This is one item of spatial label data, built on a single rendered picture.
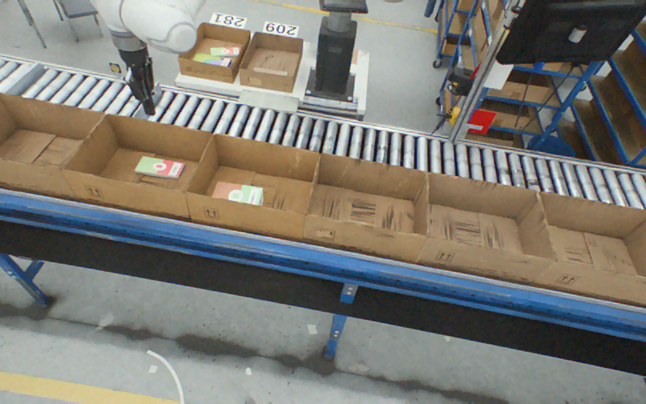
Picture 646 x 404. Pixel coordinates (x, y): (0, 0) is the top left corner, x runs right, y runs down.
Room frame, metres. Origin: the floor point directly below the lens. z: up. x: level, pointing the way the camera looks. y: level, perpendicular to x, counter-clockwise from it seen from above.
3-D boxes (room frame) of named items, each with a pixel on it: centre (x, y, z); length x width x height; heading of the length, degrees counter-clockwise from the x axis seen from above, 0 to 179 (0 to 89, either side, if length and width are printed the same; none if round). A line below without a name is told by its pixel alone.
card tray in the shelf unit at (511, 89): (2.26, -0.98, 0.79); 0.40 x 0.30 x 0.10; 179
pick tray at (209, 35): (1.98, 0.70, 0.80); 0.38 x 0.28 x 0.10; 178
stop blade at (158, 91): (1.41, 0.89, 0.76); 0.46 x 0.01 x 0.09; 178
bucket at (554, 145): (2.23, -1.48, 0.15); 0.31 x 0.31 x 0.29
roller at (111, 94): (1.41, 1.12, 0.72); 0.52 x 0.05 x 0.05; 178
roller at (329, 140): (1.38, 0.02, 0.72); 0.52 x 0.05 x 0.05; 178
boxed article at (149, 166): (1.01, 0.62, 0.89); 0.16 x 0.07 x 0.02; 89
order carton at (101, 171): (0.94, 0.63, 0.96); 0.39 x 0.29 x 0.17; 88
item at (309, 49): (2.03, 0.36, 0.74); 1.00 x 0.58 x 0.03; 91
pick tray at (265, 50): (1.98, 0.39, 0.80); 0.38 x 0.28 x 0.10; 0
